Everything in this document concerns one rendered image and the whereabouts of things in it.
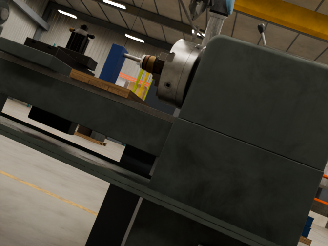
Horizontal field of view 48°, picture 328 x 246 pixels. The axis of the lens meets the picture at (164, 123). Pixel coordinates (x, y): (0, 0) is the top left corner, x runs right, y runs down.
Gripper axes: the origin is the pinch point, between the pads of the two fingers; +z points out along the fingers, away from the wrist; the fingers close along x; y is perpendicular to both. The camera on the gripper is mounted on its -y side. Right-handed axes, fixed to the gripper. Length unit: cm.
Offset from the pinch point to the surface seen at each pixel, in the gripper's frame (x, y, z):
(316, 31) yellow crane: -146, -1044, -360
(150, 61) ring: -11.8, 3.9, 25.6
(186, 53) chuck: 7.5, 9.2, 18.5
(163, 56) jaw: -1.8, 10.9, 23.0
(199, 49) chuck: 10.7, 4.6, 14.2
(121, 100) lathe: -9, 19, 48
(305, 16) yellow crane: -190, -1030, -394
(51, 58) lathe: -43, 32, 41
